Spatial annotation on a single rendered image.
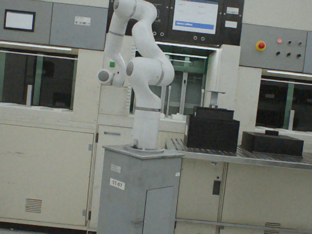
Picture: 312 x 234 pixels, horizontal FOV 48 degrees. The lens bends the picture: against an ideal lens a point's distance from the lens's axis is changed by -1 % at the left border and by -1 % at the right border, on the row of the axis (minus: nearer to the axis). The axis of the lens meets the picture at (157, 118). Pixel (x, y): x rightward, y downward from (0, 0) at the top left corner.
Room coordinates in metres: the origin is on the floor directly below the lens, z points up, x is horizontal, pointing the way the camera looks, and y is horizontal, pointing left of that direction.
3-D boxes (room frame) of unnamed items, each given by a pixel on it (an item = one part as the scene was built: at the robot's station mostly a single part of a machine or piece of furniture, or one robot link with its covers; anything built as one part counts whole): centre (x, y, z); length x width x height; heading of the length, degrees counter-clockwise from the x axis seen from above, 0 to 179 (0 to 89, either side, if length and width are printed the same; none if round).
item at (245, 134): (2.10, -0.69, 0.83); 0.29 x 0.29 x 0.13; 0
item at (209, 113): (2.04, -0.31, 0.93); 0.24 x 0.20 x 0.32; 0
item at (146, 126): (1.65, 0.05, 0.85); 0.19 x 0.19 x 0.18
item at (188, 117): (2.04, -0.31, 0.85); 0.28 x 0.28 x 0.17; 0
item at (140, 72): (1.63, 0.08, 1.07); 0.19 x 0.12 x 0.24; 124
